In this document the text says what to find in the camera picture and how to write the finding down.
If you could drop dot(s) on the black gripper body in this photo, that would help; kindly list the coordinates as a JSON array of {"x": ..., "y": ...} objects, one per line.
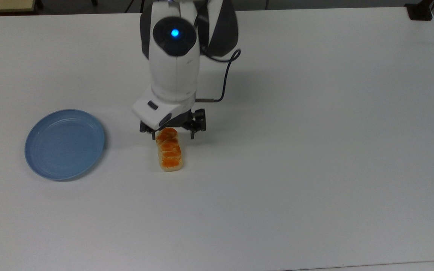
[{"x": 198, "y": 120}]

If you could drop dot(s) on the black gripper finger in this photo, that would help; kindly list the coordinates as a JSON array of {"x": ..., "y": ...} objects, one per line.
[
  {"x": 153, "y": 135},
  {"x": 193, "y": 134}
]

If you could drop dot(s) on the orange glazed bread loaf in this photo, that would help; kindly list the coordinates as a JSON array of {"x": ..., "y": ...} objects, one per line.
[{"x": 170, "y": 152}]

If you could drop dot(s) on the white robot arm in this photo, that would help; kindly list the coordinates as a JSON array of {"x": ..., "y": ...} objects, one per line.
[{"x": 173, "y": 71}]

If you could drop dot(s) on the blue round plate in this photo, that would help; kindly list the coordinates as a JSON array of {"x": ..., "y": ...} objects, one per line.
[{"x": 64, "y": 145}]

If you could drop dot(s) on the yellowish wooden table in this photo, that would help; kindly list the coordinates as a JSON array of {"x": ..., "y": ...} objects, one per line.
[{"x": 4, "y": 5}]

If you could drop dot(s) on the black table clamp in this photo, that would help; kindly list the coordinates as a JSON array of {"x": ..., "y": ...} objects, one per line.
[{"x": 419, "y": 11}]

